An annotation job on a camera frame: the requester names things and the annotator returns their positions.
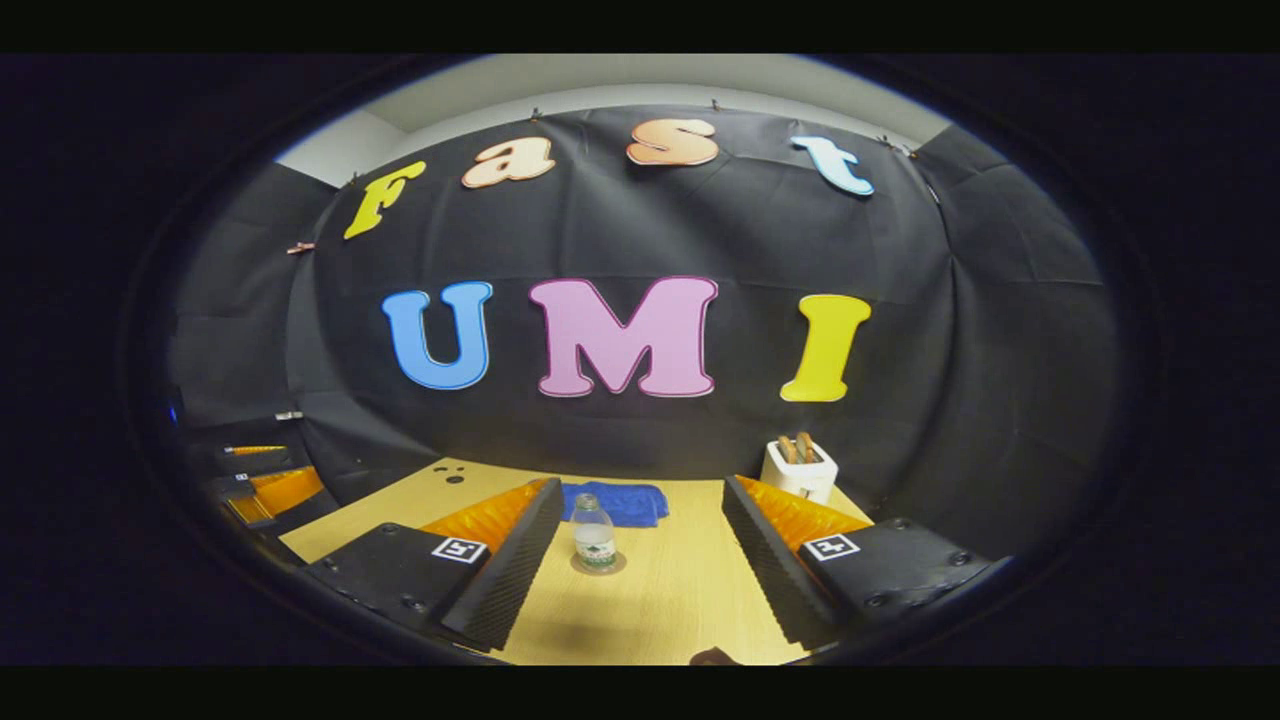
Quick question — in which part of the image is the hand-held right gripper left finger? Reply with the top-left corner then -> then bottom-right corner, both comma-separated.
305,477 -> 566,653

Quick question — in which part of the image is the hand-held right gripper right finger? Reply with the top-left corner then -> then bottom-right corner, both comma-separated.
722,474 -> 991,651

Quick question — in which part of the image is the clear plastic water bottle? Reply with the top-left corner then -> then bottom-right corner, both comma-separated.
573,492 -> 618,573

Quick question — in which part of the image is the white toaster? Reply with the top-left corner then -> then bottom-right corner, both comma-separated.
760,438 -> 839,505

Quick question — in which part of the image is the blue towel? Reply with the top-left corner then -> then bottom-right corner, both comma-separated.
560,481 -> 670,529

